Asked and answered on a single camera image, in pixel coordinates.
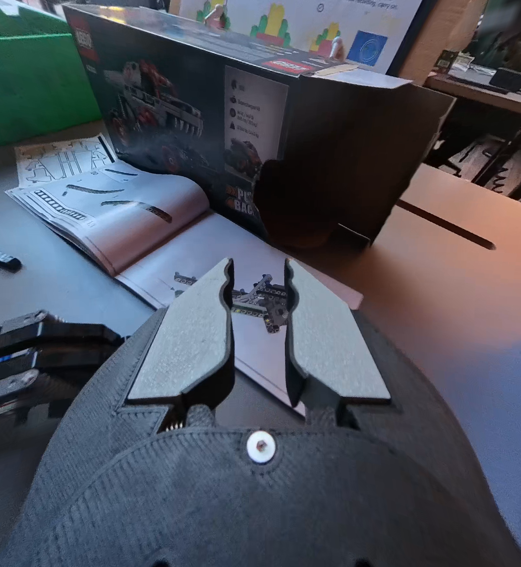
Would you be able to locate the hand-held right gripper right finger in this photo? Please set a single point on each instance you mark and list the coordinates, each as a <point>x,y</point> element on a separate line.
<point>331,345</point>

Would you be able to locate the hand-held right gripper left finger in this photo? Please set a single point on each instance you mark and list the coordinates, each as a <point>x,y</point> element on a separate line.
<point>185,341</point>

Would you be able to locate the open lego instruction booklet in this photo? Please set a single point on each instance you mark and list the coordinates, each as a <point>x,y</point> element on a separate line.
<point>149,221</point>

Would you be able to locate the black lego assembly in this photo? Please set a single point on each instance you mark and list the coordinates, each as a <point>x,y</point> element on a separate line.
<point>34,354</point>

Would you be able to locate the black lego set box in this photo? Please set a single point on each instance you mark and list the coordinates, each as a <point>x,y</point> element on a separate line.
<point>331,155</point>

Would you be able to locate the white sticker sheet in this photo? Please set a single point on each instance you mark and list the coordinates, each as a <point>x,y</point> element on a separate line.
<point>61,159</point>

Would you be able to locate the black moulded tray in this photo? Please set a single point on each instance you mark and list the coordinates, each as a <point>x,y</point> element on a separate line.
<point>499,164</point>

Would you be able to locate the wooden background table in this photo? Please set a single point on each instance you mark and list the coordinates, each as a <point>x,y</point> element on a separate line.
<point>486,97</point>

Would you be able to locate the green plastic bin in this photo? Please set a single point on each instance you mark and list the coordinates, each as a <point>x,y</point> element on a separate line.
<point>25,84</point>

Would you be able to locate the printed instruction poster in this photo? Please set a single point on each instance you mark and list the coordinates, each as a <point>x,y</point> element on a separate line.
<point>322,22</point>

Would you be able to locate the wooden post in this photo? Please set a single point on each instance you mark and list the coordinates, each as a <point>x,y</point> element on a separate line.
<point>442,35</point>

